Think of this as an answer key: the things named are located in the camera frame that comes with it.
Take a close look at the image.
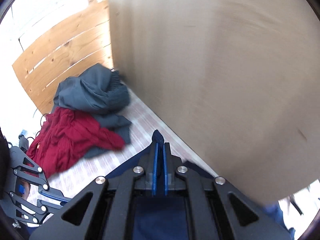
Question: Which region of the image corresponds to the dark red garment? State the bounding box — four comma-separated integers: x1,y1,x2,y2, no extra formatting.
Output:
26,107,125,178

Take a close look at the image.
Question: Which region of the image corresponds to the large light wooden board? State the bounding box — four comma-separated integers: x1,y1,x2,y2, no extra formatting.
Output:
109,0,320,202

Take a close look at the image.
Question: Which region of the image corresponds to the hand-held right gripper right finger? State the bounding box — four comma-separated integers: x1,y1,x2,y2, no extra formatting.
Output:
162,142,292,240

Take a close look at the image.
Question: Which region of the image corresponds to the dark grey garment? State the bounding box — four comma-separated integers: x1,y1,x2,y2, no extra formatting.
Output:
53,64,133,159

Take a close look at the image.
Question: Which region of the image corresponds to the black power adapter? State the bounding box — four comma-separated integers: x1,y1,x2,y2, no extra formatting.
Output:
18,134,30,152

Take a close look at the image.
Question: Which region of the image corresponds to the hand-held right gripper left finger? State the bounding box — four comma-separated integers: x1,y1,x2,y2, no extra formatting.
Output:
29,141,160,240

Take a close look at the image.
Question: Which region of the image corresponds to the pine plank board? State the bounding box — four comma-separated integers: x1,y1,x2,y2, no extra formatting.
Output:
12,0,114,117

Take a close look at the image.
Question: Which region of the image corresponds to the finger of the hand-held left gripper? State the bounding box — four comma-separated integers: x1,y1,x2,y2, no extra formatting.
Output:
9,190,72,227
9,146,50,192

